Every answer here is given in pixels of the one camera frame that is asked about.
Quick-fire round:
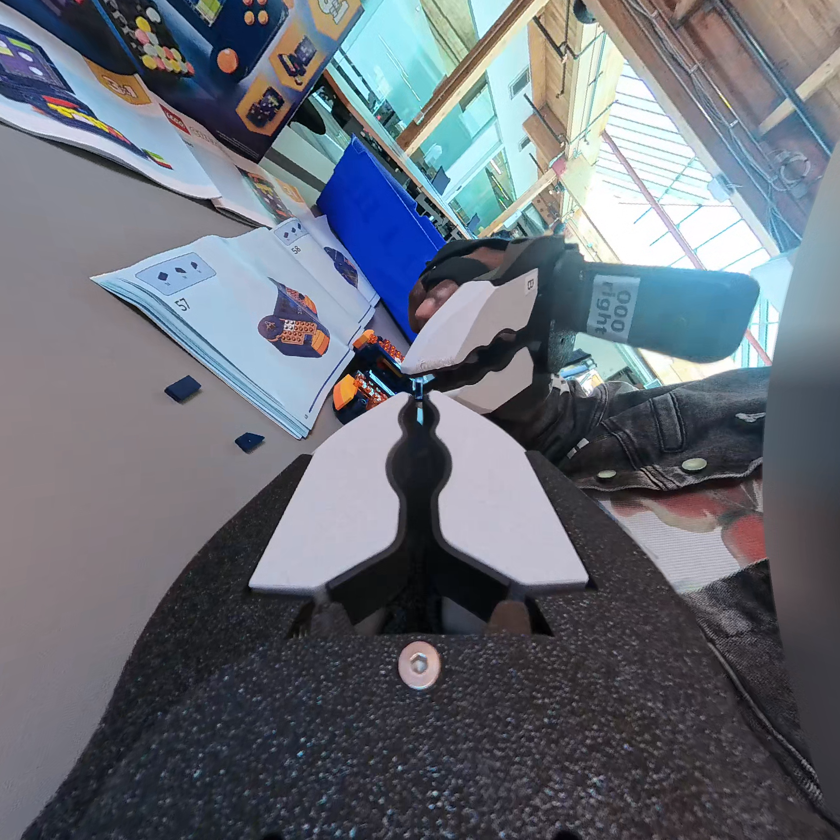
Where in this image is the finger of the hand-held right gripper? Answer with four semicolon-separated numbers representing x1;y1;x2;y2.
400;268;542;388
430;344;536;416

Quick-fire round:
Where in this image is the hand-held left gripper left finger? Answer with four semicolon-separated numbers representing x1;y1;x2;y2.
248;392;421;603

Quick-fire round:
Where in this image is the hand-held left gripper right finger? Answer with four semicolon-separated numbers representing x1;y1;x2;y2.
423;390;590;601

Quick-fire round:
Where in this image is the dark blue orange brick model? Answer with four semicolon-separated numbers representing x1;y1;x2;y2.
331;328;411;426

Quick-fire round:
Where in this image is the thick instruction booklet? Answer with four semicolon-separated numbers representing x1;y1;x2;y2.
91;213;382;441

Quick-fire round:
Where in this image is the person's right hand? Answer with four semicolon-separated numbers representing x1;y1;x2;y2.
408;241;516;338

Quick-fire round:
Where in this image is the blue plastic bin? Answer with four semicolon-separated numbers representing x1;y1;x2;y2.
316;134;447;345

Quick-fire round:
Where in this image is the arcade cover instruction booklet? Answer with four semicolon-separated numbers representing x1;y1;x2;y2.
177;125;316;229

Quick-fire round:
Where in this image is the blue yellow toy brick box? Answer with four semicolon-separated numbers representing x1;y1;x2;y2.
39;0;365;165

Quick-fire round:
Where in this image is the computer cover instruction booklet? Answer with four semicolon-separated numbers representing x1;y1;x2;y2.
0;23;224;201

